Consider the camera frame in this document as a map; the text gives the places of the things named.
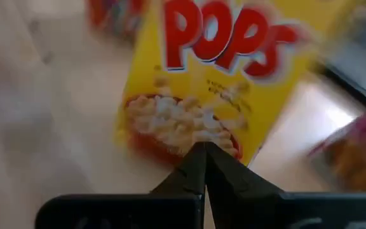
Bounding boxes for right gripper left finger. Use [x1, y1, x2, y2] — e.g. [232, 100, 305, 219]
[121, 142, 207, 229]

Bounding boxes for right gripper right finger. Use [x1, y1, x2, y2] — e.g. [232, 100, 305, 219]
[206, 142, 298, 229]

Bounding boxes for yellow Corn Pops cereal box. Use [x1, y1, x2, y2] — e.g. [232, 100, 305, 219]
[112, 0, 366, 168]

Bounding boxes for purple Raisin Bran cereal box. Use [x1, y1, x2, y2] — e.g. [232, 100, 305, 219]
[306, 101, 366, 193]

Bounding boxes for red Froot Loops cereal box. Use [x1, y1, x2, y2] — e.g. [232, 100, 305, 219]
[86, 0, 149, 42]

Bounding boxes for wooden shelf black metal frame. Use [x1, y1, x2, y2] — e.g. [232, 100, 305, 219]
[0, 0, 366, 229]

